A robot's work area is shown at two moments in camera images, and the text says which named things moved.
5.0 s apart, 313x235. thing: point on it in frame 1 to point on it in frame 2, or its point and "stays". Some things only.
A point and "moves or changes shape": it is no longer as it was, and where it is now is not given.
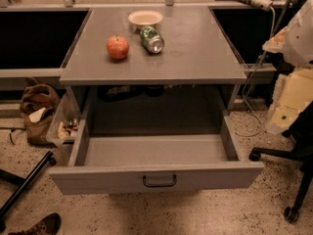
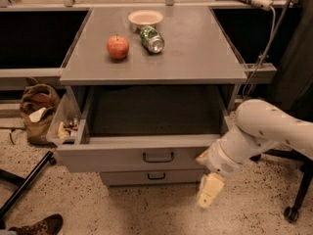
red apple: (117, 47) stays
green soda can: (152, 39) stays
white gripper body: (300, 38) to (219, 162)
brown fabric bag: (37, 106) stays
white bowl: (145, 18) stays
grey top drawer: (126, 163) moves or changes shape
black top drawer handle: (160, 185) to (158, 161)
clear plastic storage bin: (66, 118) stays
